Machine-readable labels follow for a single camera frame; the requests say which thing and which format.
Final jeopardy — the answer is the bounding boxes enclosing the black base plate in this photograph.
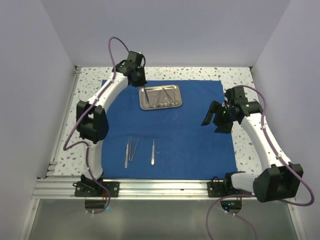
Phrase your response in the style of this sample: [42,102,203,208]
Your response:
[206,176,251,198]
[72,181,120,198]

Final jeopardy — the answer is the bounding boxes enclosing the aluminium mounting rail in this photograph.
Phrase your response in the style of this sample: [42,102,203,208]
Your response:
[31,174,296,201]

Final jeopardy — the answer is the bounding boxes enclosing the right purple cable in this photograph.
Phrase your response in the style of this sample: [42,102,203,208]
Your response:
[205,84,315,240]

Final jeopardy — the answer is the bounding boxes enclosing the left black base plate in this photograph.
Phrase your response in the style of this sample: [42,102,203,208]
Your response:
[72,181,120,198]

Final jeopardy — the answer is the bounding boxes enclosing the thin steel tweezers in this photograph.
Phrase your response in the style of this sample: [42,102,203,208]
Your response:
[130,138,139,162]

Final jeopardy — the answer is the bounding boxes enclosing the purple cable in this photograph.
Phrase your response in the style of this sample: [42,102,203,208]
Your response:
[62,36,131,215]
[205,84,315,240]

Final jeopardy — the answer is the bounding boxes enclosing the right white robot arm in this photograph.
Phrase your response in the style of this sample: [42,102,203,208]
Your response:
[201,85,304,203]

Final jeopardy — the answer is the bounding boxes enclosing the blue surgical cloth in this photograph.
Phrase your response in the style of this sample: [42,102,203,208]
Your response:
[101,80,237,180]

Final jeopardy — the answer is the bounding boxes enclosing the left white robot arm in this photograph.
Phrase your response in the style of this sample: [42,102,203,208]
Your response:
[76,51,147,197]

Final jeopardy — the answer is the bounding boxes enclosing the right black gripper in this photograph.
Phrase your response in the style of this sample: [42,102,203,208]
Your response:
[201,100,237,134]

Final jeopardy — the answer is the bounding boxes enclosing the surgical instruments in tray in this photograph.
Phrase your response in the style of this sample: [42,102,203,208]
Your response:
[144,86,180,109]

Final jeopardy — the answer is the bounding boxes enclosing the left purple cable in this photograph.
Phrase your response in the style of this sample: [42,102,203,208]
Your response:
[62,36,131,215]

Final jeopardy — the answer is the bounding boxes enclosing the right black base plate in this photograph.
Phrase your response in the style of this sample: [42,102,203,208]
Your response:
[206,176,251,198]

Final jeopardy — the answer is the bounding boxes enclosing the steel instrument tray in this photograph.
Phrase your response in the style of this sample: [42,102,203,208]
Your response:
[139,83,183,110]

